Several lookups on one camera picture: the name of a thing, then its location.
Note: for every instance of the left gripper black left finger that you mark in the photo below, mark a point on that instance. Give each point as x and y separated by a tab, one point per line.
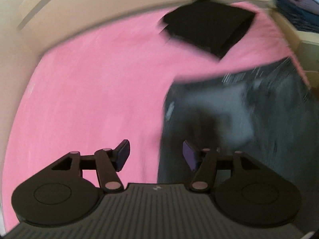
105	162

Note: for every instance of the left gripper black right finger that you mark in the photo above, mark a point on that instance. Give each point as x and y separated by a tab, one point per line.
206	162

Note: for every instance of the dark grey denim jeans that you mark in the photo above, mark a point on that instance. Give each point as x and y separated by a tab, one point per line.
267	112

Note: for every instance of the pile of dark clothes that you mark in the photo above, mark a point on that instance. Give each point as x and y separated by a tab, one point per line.
302	14

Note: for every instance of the pink ribbed bed cover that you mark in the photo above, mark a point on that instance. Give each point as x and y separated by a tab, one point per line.
109	84

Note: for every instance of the black fabric storage bag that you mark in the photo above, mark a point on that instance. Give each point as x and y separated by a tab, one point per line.
209	25

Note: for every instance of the beige bed headboard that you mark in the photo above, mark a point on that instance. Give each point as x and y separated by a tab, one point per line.
124	7

